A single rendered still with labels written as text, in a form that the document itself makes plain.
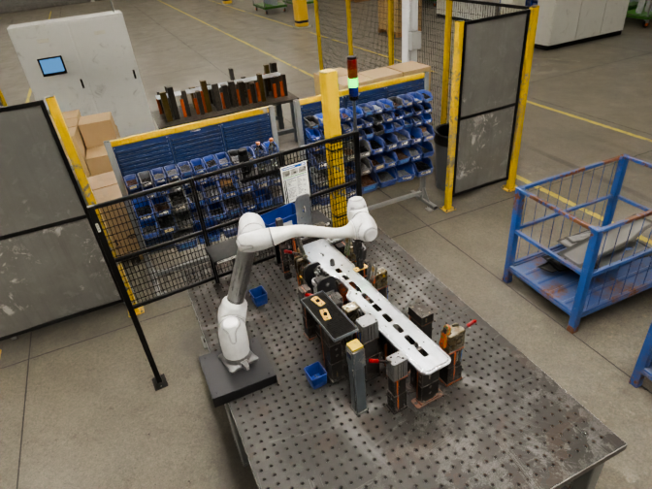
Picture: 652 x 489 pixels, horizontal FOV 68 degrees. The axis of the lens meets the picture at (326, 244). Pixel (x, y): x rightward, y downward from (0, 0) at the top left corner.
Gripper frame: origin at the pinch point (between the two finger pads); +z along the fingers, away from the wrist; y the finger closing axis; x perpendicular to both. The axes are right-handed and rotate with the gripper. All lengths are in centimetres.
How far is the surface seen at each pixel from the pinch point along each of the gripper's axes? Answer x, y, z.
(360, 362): -34, 52, 14
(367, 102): 145, -214, -12
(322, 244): 6, -59, 21
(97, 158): -107, -429, 48
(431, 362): -2, 66, 21
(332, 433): -54, 54, 51
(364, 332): -21.4, 36.7, 13.7
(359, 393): -35, 52, 36
